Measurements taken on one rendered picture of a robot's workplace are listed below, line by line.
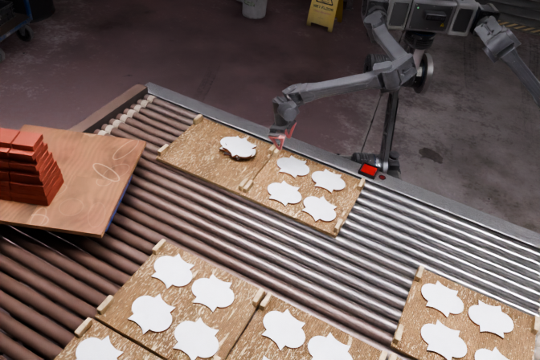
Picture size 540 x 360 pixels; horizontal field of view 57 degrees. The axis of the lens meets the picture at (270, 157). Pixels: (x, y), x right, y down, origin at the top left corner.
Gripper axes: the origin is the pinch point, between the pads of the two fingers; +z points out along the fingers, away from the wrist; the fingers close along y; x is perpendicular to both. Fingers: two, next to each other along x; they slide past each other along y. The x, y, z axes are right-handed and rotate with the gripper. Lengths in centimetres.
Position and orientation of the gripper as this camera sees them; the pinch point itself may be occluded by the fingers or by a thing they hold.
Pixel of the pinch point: (284, 142)
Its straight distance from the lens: 205.5
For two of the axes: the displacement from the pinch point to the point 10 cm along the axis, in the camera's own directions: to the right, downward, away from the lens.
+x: -9.0, -1.4, 4.1
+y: 4.2, -5.2, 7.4
